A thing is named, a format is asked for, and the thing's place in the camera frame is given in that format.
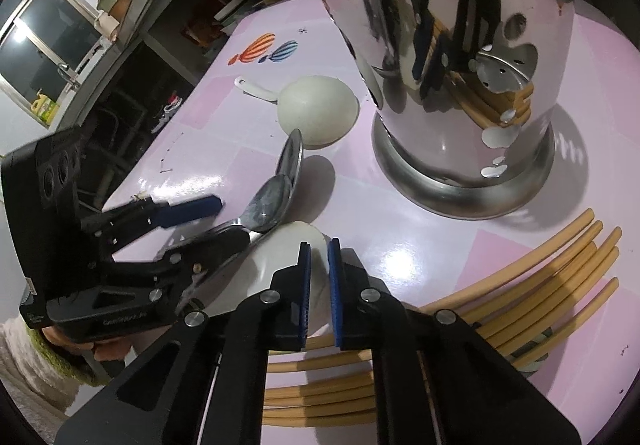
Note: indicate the person's left hand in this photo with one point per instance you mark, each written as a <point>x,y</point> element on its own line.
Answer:
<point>107,350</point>

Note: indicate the wooden chopstick six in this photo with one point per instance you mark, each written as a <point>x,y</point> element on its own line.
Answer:
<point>320,418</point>

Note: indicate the wooden chopstick four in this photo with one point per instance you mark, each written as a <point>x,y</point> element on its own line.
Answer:
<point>540,301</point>

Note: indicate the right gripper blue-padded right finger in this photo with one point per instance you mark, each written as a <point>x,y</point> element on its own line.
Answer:
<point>364,313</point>

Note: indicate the wooden chopstick one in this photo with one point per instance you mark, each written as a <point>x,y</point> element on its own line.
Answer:
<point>515,269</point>

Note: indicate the metal spoon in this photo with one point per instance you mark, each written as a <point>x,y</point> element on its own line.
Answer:
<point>291,159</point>
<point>264,212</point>

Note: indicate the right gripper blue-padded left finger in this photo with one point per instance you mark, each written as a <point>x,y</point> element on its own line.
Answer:
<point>276,319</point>

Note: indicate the fluffy green-cuffed left sleeve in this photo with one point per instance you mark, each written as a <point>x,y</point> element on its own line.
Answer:
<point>45,379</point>

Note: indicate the kitchen window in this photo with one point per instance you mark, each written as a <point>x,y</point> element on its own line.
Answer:
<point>47,47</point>

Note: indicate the wooden chopstick two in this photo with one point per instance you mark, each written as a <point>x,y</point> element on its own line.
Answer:
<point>535,277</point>

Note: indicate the wooden chopstick five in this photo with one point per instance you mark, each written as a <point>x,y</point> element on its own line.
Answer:
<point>522,361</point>

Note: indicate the white ceramic spoon far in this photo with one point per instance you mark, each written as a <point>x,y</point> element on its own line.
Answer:
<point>322,108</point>

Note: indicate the shiny steel utensil holder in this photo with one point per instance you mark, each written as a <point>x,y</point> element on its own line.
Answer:
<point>464,93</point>

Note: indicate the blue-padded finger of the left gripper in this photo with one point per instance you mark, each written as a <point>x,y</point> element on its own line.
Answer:
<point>167,215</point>
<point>210,250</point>

